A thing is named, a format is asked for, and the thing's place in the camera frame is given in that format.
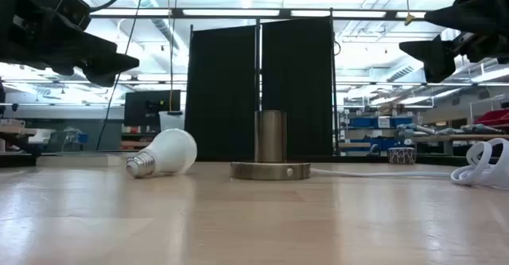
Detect white power cable with plug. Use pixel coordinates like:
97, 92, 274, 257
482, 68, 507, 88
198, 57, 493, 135
309, 138, 509, 190

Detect red storage bin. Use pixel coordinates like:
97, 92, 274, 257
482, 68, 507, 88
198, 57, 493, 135
472, 108, 509, 127

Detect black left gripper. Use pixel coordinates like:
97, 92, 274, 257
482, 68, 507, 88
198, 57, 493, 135
0, 0, 140, 88

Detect white light bulb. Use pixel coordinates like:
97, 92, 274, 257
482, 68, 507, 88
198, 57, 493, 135
126, 128, 198, 179

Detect brushed metal lamp base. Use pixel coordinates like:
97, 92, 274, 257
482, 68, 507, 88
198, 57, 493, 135
230, 110, 312, 181

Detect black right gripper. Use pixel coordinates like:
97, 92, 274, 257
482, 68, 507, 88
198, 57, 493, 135
399, 0, 509, 84

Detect yellow hanging cord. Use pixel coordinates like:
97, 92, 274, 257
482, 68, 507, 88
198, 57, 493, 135
403, 0, 417, 27

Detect black monitor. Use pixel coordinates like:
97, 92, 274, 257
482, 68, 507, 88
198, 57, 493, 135
123, 89, 182, 127

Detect blue storage bins shelf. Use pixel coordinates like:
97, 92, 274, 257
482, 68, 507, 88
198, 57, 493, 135
337, 113, 417, 154

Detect black hanging cable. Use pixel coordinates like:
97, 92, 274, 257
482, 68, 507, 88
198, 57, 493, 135
95, 0, 148, 151

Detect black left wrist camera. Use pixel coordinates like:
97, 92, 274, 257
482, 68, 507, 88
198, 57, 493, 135
55, 0, 92, 30

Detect wooden workbench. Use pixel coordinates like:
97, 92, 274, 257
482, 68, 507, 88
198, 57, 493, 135
413, 132, 509, 155

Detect clear plastic bin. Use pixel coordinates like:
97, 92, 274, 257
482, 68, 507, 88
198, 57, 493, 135
158, 111, 186, 133

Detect black partition screen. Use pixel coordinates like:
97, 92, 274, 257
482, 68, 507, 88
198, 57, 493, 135
185, 17, 337, 162

